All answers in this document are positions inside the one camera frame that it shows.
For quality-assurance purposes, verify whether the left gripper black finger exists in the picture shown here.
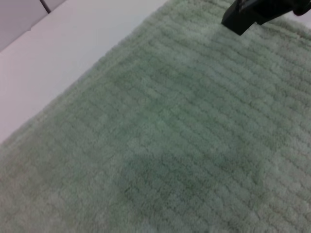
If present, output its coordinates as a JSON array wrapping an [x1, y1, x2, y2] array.
[[293, 0, 311, 17], [220, 0, 296, 36]]

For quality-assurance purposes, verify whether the light green ribbed towel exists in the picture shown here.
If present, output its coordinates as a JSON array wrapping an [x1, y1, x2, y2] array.
[[0, 0, 311, 233]]

